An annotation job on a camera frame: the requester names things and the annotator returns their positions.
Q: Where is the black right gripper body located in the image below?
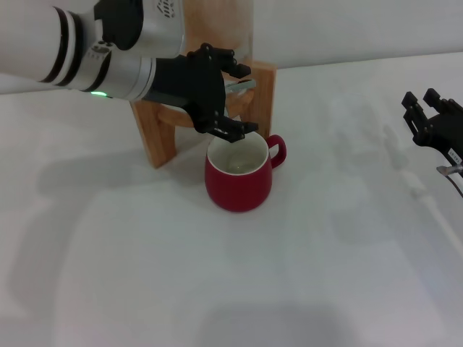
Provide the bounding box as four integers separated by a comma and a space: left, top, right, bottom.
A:
414, 111, 463, 163

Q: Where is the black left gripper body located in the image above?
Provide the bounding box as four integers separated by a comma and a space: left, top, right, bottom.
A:
144, 48, 227, 133

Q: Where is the chrome dispenser faucet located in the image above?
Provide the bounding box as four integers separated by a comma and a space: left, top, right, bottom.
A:
211, 80, 257, 140

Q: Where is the red ceramic cup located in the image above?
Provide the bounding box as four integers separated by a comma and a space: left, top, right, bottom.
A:
204, 129, 289, 213

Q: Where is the glass water dispenser jar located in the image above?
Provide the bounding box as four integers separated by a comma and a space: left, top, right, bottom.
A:
182, 0, 256, 119

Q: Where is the wooden dispenser stand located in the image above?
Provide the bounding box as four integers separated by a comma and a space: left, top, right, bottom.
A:
132, 61, 278, 171

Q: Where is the thin black cable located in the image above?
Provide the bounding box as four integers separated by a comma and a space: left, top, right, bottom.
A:
446, 173, 463, 199

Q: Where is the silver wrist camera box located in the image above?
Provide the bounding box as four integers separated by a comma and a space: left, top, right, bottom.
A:
93, 0, 187, 59

